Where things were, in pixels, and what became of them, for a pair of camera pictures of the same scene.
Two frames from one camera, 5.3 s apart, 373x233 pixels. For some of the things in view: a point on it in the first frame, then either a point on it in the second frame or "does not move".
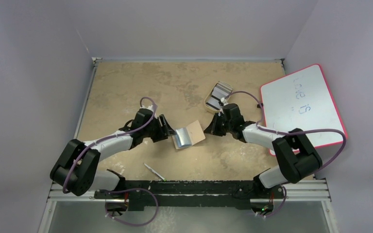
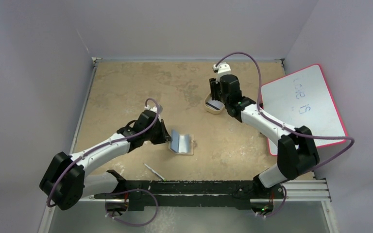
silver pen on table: [155, 172] does not move
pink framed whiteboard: [302, 100] does not move
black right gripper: [216, 125] → [214, 91]
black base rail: [199, 194] does not move
